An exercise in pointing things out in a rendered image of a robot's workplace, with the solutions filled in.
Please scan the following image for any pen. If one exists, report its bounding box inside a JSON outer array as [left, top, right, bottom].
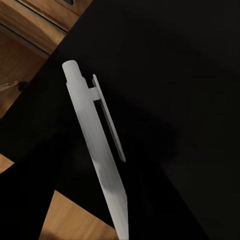
[[62, 60, 129, 240]]

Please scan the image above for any swivel chair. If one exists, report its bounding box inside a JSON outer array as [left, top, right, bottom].
[[0, 79, 29, 92]]

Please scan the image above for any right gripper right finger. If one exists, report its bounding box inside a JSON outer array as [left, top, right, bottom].
[[125, 133, 210, 240]]

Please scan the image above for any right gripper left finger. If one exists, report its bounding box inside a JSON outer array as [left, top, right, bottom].
[[0, 133, 68, 240]]

